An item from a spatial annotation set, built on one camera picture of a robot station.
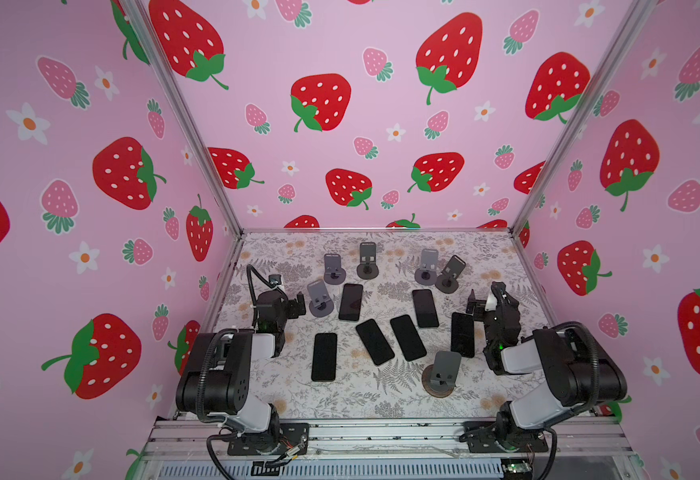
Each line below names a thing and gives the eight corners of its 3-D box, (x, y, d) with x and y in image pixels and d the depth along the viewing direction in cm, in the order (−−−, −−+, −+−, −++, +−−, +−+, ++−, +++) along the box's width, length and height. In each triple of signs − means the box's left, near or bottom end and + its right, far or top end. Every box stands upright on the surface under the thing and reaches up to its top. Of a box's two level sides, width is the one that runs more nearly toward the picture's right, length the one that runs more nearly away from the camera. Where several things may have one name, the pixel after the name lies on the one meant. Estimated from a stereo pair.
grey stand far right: (435, 287, 106) (442, 267, 97) (445, 274, 110) (453, 253, 101) (451, 296, 104) (459, 276, 95) (460, 282, 108) (469, 262, 99)
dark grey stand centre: (357, 279, 108) (356, 261, 100) (357, 260, 114) (356, 242, 106) (376, 279, 108) (378, 261, 100) (376, 260, 114) (377, 242, 106)
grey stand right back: (415, 285, 107) (420, 268, 99) (413, 265, 113) (416, 248, 105) (436, 285, 107) (442, 268, 99) (432, 265, 113) (437, 248, 105)
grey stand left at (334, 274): (325, 284, 107) (323, 269, 100) (327, 269, 112) (324, 253, 105) (345, 284, 107) (344, 269, 100) (346, 269, 112) (345, 253, 105)
